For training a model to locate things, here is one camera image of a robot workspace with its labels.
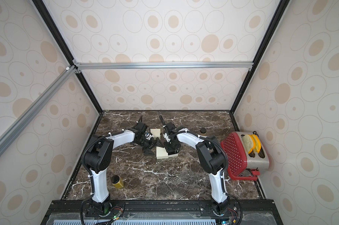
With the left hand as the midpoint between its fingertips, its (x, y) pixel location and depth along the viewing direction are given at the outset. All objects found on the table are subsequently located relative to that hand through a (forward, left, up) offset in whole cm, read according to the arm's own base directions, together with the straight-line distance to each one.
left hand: (162, 148), depth 90 cm
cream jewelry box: (-2, 0, -2) cm, 3 cm away
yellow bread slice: (-5, -53, +15) cm, 56 cm away
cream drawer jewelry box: (+14, +5, -2) cm, 15 cm away
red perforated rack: (-11, -43, +8) cm, 45 cm away
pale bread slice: (-3, -49, +14) cm, 51 cm away
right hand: (0, -3, -5) cm, 6 cm away
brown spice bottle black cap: (+12, -27, +4) cm, 30 cm away
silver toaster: (-13, -50, +11) cm, 53 cm away
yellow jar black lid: (-22, +22, +3) cm, 31 cm away
